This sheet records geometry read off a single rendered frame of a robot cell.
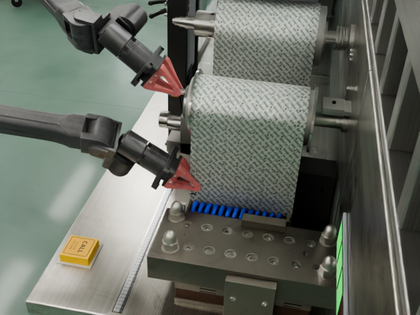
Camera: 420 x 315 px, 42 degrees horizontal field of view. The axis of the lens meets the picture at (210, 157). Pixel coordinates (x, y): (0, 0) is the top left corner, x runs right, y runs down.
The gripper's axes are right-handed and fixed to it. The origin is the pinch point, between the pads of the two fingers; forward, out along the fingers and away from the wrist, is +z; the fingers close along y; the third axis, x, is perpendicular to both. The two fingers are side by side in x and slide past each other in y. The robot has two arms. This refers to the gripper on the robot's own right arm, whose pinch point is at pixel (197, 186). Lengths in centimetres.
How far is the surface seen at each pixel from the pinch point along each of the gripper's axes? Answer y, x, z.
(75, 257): 13.3, -25.3, -14.3
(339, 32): -29.4, 38.0, 9.2
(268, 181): 0.3, 11.7, 11.4
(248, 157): 0.2, 14.1, 4.5
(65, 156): -150, -147, -41
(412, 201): 52, 52, 6
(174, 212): 8.3, -2.8, -2.1
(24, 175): -126, -154, -53
